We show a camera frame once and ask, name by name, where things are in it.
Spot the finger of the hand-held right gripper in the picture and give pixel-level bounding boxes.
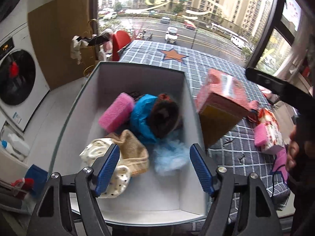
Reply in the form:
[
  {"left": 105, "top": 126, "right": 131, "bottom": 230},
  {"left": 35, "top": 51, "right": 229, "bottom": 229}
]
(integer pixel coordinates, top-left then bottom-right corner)
[{"left": 246, "top": 67, "right": 296, "bottom": 101}]

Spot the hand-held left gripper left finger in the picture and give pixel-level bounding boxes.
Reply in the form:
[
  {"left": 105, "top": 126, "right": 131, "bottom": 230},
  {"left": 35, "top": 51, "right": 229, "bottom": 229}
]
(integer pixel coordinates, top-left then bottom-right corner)
[{"left": 25, "top": 143, "right": 121, "bottom": 236}]

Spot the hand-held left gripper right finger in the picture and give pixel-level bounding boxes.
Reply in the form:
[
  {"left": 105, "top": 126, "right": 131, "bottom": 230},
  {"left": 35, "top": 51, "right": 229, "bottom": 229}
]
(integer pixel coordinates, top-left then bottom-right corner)
[{"left": 189, "top": 143, "right": 281, "bottom": 236}]

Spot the cream polka dot cloth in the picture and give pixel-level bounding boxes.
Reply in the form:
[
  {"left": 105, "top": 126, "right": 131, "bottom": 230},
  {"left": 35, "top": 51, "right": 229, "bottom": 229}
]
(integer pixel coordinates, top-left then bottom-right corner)
[{"left": 79, "top": 138, "right": 131, "bottom": 199}]

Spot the beige knitted sock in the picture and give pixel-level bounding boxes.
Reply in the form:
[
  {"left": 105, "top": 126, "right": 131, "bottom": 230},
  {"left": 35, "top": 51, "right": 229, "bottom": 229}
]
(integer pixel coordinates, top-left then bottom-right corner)
[{"left": 106, "top": 129, "right": 150, "bottom": 176}]

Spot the large white cardboard box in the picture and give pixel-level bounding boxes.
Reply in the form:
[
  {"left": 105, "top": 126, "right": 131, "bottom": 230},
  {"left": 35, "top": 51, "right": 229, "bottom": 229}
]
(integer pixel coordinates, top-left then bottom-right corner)
[{"left": 48, "top": 61, "right": 210, "bottom": 225}]

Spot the blue plastic shoe cover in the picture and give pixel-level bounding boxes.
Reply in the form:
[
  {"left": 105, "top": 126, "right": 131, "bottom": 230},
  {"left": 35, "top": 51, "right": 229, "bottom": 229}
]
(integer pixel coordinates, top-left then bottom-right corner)
[{"left": 130, "top": 94, "right": 160, "bottom": 143}]

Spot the person's right forearm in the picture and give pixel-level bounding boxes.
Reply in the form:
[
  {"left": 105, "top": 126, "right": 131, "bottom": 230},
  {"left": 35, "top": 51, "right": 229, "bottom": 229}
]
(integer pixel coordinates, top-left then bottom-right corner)
[{"left": 287, "top": 171, "right": 315, "bottom": 236}]

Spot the person's right hand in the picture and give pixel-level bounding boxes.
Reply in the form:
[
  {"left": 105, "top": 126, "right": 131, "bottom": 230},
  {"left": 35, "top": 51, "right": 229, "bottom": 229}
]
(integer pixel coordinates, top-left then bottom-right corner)
[{"left": 285, "top": 125, "right": 300, "bottom": 172}]

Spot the light blue fluffy sock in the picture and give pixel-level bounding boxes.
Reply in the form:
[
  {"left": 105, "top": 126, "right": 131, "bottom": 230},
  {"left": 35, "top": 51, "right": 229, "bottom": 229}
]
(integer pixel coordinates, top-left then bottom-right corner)
[{"left": 153, "top": 130, "right": 197, "bottom": 177}]

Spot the red and white pack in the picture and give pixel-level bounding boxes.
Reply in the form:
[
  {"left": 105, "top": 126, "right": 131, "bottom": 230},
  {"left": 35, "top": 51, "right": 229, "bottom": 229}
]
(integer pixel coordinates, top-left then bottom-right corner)
[{"left": 256, "top": 108, "right": 284, "bottom": 155}]

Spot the white bus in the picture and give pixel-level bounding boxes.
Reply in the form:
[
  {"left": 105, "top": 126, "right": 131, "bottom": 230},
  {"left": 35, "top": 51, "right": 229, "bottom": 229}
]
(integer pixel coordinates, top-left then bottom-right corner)
[{"left": 230, "top": 35, "right": 249, "bottom": 47}]

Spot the red printed carton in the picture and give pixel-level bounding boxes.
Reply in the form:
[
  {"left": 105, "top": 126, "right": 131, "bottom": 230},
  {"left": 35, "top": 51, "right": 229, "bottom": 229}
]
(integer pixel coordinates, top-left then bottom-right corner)
[{"left": 195, "top": 69, "right": 250, "bottom": 148}]

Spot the pink cloth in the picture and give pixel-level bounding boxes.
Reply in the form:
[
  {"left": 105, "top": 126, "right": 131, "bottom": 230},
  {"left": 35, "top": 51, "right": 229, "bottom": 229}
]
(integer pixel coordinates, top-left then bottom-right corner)
[{"left": 271, "top": 147, "right": 288, "bottom": 192}]

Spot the pink sponge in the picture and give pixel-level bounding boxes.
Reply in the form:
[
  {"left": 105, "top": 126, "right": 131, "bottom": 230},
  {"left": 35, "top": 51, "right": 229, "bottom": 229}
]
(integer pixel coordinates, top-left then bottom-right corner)
[
  {"left": 99, "top": 93, "right": 135, "bottom": 134},
  {"left": 253, "top": 123, "right": 267, "bottom": 147}
]

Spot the blue plaid sheet with star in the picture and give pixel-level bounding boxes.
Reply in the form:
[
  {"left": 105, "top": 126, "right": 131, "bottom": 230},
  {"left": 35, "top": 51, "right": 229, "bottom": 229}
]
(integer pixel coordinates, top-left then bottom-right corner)
[{"left": 118, "top": 41, "right": 291, "bottom": 210}]

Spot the brown plush toy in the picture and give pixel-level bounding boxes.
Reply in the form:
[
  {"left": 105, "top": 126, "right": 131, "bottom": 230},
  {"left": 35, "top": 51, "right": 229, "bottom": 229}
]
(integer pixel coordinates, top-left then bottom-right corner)
[{"left": 149, "top": 93, "right": 181, "bottom": 138}]

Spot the red spray bottle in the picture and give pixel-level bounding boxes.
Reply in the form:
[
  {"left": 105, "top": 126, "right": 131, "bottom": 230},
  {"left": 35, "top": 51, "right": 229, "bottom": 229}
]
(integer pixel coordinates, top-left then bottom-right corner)
[{"left": 11, "top": 178, "right": 35, "bottom": 195}]

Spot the white detergent bottle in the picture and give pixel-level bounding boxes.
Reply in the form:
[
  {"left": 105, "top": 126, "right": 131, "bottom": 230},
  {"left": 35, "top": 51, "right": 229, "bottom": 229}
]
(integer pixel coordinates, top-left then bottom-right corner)
[{"left": 7, "top": 133, "right": 30, "bottom": 156}]

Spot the white bottle with blue cap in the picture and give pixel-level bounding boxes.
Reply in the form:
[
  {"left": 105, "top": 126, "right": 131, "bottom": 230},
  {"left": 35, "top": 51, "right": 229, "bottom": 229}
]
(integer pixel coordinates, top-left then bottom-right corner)
[{"left": 1, "top": 140, "right": 25, "bottom": 161}]

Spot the white van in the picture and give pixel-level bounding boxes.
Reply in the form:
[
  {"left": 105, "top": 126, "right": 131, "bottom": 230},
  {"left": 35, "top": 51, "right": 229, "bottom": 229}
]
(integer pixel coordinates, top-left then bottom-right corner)
[{"left": 164, "top": 27, "right": 179, "bottom": 45}]

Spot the white washing machine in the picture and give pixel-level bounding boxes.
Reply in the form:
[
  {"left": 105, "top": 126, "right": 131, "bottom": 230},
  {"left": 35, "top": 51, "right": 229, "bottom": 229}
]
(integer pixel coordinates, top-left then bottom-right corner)
[{"left": 0, "top": 22, "right": 51, "bottom": 132}]

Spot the pink garment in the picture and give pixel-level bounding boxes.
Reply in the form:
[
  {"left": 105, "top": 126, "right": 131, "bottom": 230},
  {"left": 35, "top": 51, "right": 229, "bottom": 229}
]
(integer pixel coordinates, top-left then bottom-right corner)
[{"left": 103, "top": 41, "right": 115, "bottom": 54}]

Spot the white hanging cloth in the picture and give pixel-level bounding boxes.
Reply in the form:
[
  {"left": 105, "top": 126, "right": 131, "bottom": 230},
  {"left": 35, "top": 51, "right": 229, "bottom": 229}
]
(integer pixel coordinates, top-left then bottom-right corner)
[{"left": 69, "top": 36, "right": 89, "bottom": 64}]

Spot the red chair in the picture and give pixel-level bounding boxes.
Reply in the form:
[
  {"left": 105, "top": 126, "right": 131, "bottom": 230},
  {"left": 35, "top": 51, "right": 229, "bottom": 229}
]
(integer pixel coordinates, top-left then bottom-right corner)
[{"left": 112, "top": 30, "right": 132, "bottom": 62}]

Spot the black hanging cloth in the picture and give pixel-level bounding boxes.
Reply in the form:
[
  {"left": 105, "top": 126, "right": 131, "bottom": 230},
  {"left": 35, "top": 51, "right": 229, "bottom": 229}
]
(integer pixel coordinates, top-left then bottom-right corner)
[{"left": 85, "top": 33, "right": 111, "bottom": 47}]

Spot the brown cardboard panel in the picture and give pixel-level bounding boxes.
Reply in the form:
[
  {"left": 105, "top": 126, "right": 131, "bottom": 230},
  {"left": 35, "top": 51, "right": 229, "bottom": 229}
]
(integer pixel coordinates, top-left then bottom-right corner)
[{"left": 28, "top": 0, "right": 99, "bottom": 90}]

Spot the red garment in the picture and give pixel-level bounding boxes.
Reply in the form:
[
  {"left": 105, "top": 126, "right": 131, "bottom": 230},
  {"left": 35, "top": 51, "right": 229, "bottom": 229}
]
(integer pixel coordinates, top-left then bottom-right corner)
[{"left": 8, "top": 63, "right": 19, "bottom": 78}]

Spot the black window frame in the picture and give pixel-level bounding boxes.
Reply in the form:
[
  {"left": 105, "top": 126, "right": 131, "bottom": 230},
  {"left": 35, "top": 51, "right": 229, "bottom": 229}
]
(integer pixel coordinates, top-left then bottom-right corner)
[{"left": 245, "top": 0, "right": 308, "bottom": 77}]

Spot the gold wire rack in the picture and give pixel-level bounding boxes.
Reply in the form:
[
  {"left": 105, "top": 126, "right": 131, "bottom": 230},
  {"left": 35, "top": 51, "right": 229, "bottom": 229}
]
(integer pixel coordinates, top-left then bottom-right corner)
[{"left": 82, "top": 19, "right": 109, "bottom": 78}]

